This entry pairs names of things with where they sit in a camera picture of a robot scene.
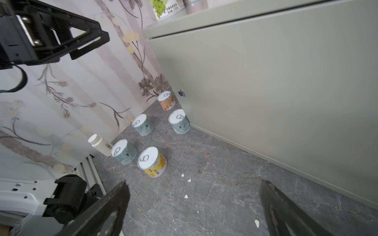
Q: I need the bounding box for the teal label can left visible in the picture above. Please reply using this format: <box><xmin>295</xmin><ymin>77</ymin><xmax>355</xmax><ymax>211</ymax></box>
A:
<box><xmin>132</xmin><ymin>114</ymin><xmax>154</xmax><ymax>136</ymax></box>

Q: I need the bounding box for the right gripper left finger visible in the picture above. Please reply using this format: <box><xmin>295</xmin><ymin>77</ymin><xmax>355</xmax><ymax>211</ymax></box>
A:
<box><xmin>56</xmin><ymin>181</ymin><xmax>131</xmax><ymax>236</ymax></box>

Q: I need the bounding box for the teal label can front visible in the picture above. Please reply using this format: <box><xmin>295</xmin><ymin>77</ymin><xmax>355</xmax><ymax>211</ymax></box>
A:
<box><xmin>111</xmin><ymin>139</ymin><xmax>137</xmax><ymax>165</ymax></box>

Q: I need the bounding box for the grey metal cabinet counter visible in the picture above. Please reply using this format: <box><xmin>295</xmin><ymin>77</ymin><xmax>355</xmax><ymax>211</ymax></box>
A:
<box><xmin>143</xmin><ymin>1</ymin><xmax>378</xmax><ymax>208</ymax></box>

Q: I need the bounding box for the yellow label can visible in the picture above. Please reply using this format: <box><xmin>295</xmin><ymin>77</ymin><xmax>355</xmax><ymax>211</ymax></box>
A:
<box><xmin>137</xmin><ymin>147</ymin><xmax>167</xmax><ymax>178</ymax></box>

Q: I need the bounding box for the teal label can near cabinet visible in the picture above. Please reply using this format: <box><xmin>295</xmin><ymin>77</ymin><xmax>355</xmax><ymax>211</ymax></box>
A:
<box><xmin>168</xmin><ymin>109</ymin><xmax>191</xmax><ymax>135</ymax></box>

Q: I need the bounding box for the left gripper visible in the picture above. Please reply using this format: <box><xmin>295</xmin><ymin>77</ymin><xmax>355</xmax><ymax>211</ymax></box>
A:
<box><xmin>1</xmin><ymin>1</ymin><xmax>110</xmax><ymax>66</ymax></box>

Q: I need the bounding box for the orange label can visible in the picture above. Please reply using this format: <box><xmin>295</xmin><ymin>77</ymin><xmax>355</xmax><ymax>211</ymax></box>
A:
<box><xmin>157</xmin><ymin>90</ymin><xmax>176</xmax><ymax>111</ymax></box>

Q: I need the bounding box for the white plastic bottle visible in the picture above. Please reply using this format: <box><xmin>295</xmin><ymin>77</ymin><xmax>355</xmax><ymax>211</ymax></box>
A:
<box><xmin>88</xmin><ymin>134</ymin><xmax>113</xmax><ymax>157</ymax></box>

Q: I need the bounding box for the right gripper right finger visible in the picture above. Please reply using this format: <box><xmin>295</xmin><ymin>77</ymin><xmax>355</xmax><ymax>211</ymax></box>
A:
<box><xmin>259</xmin><ymin>180</ymin><xmax>332</xmax><ymax>236</ymax></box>

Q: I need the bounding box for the cabinet lock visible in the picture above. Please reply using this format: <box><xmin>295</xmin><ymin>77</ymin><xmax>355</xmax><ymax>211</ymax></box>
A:
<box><xmin>178</xmin><ymin>89</ymin><xmax>185</xmax><ymax>97</ymax></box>

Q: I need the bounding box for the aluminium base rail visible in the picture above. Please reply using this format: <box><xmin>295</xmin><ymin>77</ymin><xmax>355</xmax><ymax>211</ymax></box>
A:
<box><xmin>73</xmin><ymin>155</ymin><xmax>106</xmax><ymax>197</ymax></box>

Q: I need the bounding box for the green label can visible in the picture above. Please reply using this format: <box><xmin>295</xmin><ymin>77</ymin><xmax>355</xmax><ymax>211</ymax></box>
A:
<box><xmin>149</xmin><ymin>0</ymin><xmax>185</xmax><ymax>20</ymax></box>

